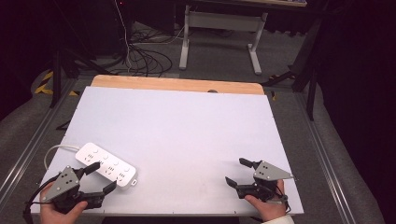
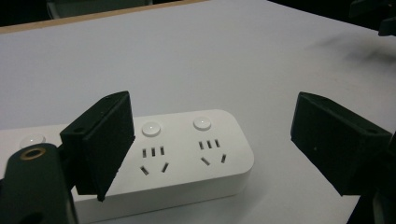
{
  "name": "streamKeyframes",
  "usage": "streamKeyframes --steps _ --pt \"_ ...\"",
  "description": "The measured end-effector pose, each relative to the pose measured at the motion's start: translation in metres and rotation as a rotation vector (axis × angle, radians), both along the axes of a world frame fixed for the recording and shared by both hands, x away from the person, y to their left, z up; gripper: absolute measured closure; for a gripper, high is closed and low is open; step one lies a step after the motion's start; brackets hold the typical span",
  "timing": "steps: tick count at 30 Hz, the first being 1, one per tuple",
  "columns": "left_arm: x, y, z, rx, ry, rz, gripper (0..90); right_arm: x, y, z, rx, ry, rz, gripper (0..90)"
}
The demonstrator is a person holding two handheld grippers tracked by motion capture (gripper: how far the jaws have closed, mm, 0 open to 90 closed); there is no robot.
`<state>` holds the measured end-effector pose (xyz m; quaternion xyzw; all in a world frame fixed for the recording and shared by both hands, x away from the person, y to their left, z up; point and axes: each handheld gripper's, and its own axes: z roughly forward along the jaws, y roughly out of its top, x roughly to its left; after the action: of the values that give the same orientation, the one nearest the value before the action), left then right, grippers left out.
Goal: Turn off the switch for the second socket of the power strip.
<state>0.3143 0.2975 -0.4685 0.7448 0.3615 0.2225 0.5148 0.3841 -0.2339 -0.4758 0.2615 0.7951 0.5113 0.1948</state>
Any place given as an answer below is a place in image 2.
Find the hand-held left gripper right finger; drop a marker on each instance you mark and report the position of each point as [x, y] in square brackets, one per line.
[336, 140]

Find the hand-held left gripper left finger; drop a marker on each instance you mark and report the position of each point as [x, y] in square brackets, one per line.
[99, 146]

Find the white power strip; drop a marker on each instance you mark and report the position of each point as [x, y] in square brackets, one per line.
[186, 168]

